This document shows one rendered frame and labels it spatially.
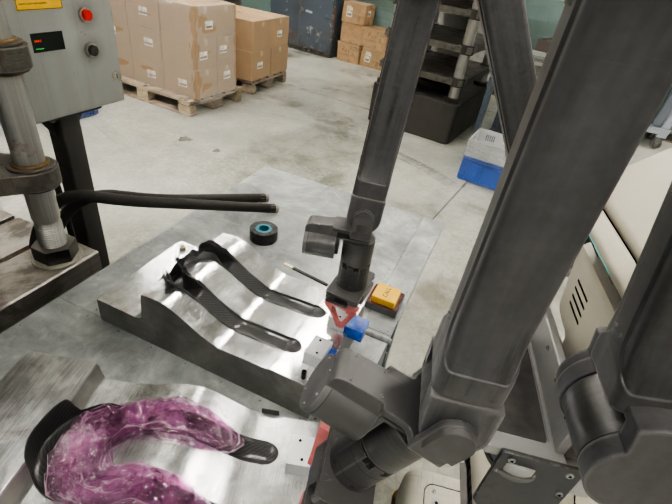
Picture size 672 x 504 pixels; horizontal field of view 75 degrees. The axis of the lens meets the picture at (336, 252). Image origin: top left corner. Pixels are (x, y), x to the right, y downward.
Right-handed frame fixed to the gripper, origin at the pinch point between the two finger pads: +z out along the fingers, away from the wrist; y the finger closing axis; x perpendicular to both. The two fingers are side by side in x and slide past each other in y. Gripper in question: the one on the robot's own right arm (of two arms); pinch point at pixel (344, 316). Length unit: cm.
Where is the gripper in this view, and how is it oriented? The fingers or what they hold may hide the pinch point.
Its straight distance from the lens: 89.8
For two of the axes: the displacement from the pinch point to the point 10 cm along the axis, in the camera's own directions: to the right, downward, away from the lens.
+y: -4.0, 4.9, -7.7
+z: -1.3, 8.1, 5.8
